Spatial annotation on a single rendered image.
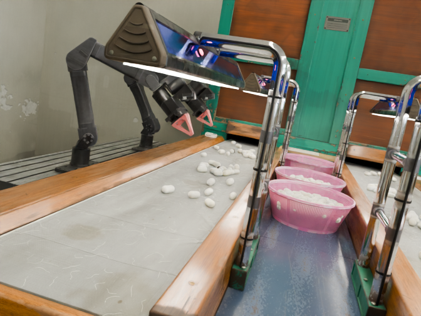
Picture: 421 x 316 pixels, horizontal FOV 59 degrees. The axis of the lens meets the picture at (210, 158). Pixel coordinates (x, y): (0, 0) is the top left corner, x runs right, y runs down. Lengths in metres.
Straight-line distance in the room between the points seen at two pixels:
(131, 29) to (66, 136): 3.19
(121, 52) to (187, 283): 0.31
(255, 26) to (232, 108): 0.49
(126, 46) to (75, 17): 3.15
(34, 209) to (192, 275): 0.35
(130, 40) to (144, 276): 0.33
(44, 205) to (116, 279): 0.27
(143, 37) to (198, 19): 2.70
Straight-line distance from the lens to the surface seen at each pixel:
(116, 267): 0.60
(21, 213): 0.75
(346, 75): 2.20
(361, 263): 0.87
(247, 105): 2.22
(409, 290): 0.71
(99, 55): 1.35
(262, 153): 0.65
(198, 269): 0.57
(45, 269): 0.59
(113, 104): 3.38
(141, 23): 0.48
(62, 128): 3.67
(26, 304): 0.53
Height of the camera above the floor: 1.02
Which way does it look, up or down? 10 degrees down
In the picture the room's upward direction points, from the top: 10 degrees clockwise
